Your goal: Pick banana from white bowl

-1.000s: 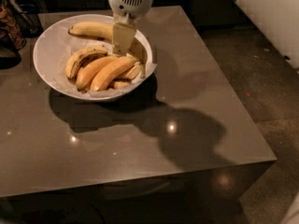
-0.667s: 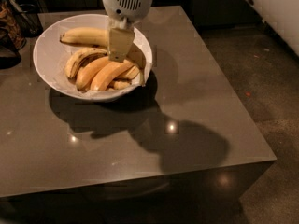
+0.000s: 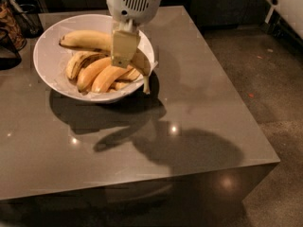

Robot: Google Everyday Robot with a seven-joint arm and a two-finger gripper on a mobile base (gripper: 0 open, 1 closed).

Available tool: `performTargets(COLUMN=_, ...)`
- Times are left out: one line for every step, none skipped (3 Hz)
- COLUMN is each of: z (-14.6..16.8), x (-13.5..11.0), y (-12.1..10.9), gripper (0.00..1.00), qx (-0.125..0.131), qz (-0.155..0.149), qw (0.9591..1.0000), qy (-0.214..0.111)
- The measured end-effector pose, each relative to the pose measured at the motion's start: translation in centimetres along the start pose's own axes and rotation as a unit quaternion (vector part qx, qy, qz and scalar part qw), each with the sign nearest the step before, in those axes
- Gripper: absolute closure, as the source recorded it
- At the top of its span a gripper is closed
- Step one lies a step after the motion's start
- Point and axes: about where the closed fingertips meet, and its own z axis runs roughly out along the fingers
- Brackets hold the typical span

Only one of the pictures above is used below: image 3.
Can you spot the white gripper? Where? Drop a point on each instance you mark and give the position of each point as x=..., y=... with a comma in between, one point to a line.
x=133, y=5

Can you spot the large yellow top banana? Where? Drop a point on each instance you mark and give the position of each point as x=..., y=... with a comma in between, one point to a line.
x=87, y=40

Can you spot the banana right upper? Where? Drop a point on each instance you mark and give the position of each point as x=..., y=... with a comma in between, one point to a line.
x=130, y=76

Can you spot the orange banana middle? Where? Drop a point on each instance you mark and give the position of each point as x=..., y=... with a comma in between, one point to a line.
x=106, y=77

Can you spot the orange banana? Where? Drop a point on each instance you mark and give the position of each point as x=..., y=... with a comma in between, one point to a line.
x=88, y=74
x=106, y=77

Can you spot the small banana right lower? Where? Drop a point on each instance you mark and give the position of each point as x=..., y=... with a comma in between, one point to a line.
x=118, y=85

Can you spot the spotted banana far left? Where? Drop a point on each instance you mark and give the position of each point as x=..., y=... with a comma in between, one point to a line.
x=81, y=60

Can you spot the orange banana left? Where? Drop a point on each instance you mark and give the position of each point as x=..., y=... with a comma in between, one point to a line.
x=88, y=74

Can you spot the white bowl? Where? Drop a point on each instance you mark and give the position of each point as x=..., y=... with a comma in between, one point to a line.
x=73, y=58

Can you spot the patterned brown container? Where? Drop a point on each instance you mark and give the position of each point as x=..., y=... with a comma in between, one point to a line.
x=9, y=23

